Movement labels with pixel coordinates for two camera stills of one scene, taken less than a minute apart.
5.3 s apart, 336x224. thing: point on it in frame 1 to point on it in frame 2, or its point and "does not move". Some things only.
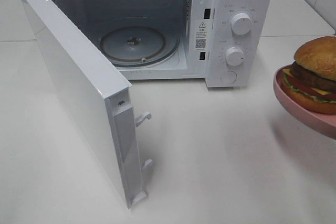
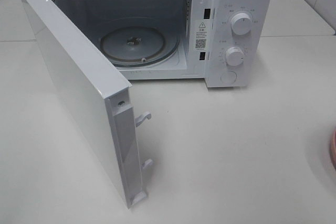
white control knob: x=234 y=56 does not move
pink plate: x=325 y=122 to x=333 y=151
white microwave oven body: x=216 y=29 does not move
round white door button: x=229 y=76 does not move
